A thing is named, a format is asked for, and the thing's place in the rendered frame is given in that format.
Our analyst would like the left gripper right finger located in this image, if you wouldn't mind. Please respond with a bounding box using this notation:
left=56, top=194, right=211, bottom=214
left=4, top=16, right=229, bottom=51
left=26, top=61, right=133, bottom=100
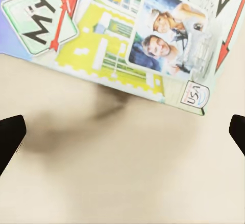
left=229, top=114, right=245, bottom=156

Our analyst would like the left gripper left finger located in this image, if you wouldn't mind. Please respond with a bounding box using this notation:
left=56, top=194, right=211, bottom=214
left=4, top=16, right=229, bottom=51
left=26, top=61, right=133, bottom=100
left=0, top=115, right=27, bottom=176

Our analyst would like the board game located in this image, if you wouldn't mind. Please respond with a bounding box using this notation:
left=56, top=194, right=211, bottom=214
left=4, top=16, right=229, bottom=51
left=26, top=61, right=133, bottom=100
left=0, top=0, right=245, bottom=116

